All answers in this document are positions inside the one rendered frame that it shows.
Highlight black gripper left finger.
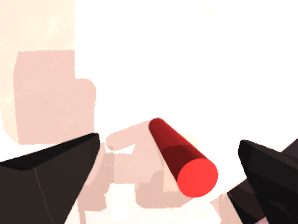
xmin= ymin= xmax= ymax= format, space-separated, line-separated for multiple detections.
xmin=0 ymin=133 xmax=101 ymax=224

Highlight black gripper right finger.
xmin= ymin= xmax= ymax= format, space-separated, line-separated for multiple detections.
xmin=238 ymin=140 xmax=298 ymax=224

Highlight red peg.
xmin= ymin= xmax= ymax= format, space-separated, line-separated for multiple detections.
xmin=149 ymin=117 xmax=220 ymax=198

